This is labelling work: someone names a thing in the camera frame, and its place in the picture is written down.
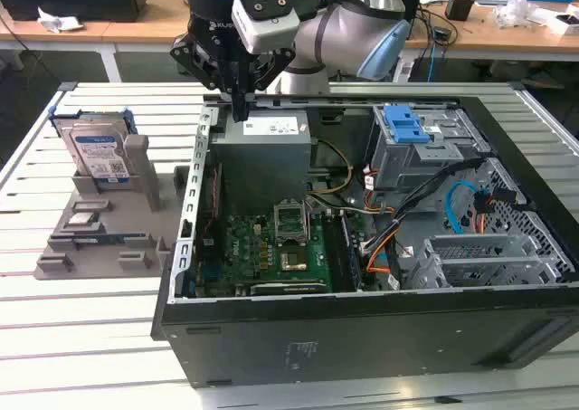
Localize black graphics card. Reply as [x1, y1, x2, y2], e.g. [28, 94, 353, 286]
[248, 281, 327, 296]

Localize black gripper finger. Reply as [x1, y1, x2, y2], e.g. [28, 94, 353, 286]
[169, 33, 243, 122]
[242, 47, 298, 121]

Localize black cable bundle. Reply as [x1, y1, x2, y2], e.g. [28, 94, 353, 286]
[361, 156, 494, 257]

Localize coloured power wire black plug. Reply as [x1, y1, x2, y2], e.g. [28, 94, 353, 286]
[472, 184, 517, 235]

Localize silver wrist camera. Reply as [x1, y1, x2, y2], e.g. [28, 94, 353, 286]
[231, 0, 300, 54]

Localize grey metal disk bay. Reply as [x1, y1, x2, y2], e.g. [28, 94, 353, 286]
[406, 233, 562, 290]

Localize black open PC case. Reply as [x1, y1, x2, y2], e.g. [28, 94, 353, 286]
[151, 81, 579, 391]

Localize wooden desk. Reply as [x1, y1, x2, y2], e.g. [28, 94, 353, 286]
[0, 0, 579, 62]

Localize blue RAM stick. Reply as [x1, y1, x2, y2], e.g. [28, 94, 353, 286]
[71, 233, 148, 246]

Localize blue data wire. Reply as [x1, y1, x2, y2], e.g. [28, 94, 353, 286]
[445, 181, 477, 235]

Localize metal socket cover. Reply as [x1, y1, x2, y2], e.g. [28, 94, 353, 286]
[273, 198, 311, 244]

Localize grey optical drive cage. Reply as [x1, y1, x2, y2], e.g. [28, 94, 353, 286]
[365, 104, 492, 192]

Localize silver CPU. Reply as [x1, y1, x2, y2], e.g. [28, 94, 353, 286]
[67, 211, 99, 228]

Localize hard disk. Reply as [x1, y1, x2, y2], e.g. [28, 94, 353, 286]
[48, 106, 139, 187]

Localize green motherboard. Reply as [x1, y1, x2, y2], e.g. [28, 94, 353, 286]
[189, 210, 363, 296]

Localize clear plastic bag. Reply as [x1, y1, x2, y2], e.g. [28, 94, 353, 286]
[492, 0, 540, 29]

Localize yellow black supply wires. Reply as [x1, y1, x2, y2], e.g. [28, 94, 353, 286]
[309, 137, 356, 199]

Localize grey power supply unit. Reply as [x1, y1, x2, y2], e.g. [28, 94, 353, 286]
[210, 110, 314, 204]

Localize crumpled white paper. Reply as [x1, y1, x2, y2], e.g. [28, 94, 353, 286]
[36, 5, 85, 33]

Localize grey parts rack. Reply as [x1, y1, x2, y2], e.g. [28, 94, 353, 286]
[33, 133, 191, 281]

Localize CPU socket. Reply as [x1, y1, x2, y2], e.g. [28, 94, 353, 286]
[278, 246, 311, 273]

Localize black speaker box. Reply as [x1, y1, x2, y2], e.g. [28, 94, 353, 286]
[400, 0, 422, 25]

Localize white flat box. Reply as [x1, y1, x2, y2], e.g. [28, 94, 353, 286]
[540, 11, 579, 36]

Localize blue plastic drive latch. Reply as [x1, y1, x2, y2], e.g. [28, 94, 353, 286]
[382, 105, 431, 145]

